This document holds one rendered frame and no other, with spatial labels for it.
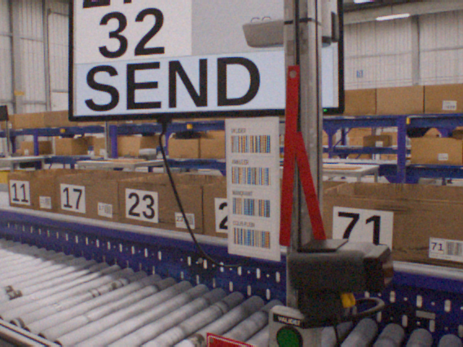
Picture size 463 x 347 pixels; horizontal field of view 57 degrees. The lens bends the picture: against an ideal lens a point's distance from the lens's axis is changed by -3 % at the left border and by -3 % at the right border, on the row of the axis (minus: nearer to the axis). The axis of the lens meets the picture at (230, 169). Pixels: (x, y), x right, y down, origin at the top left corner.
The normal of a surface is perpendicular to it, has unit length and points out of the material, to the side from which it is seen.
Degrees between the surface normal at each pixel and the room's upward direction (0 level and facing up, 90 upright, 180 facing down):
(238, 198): 90
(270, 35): 90
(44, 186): 91
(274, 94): 86
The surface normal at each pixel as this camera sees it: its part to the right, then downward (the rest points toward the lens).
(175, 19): -0.22, 0.02
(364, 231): -0.54, 0.09
